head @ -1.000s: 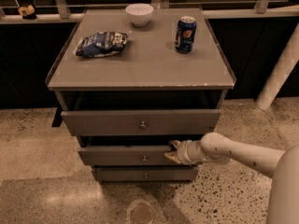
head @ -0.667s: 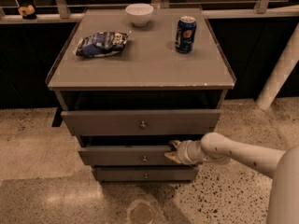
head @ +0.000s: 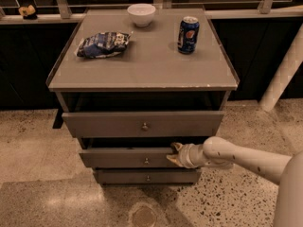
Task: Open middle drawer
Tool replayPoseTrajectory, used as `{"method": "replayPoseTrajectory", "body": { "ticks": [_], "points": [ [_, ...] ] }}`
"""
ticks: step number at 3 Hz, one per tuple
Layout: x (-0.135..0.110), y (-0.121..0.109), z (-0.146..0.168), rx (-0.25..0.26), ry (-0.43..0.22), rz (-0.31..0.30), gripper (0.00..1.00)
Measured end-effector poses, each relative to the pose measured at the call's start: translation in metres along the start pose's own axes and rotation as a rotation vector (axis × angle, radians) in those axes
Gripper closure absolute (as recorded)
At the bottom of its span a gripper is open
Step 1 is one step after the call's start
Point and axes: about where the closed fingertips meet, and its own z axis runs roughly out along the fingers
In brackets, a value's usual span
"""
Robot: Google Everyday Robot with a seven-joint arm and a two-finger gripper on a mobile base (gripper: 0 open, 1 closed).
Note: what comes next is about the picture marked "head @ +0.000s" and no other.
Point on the small yellow black object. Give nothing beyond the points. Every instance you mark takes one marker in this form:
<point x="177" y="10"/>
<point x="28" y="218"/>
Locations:
<point x="28" y="12"/>

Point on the white ceramic bowl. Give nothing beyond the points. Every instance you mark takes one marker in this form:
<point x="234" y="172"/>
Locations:
<point x="141" y="14"/>

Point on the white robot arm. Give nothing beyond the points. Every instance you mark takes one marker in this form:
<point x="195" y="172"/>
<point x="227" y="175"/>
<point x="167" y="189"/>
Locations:
<point x="284" y="171"/>

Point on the white slanted pillar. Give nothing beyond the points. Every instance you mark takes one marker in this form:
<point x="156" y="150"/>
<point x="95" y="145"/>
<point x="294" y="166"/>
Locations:
<point x="284" y="73"/>

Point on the grey drawer cabinet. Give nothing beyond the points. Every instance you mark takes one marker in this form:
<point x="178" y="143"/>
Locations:
<point x="151" y="75"/>

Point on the grey top drawer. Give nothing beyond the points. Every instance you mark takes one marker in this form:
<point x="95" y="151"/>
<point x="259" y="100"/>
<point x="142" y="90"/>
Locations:
<point x="143" y="124"/>

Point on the metal window railing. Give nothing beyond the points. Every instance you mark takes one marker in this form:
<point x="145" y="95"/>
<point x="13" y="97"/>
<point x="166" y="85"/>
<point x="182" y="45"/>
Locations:
<point x="63" y="3"/>

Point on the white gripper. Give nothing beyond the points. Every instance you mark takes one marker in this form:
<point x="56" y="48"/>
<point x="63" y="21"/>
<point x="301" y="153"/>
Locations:
<point x="184" y="156"/>

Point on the blue pepsi can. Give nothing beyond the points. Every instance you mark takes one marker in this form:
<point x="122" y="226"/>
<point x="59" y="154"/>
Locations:
<point x="188" y="34"/>

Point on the blue chip bag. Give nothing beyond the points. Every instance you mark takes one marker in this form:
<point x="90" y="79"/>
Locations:
<point x="103" y="45"/>

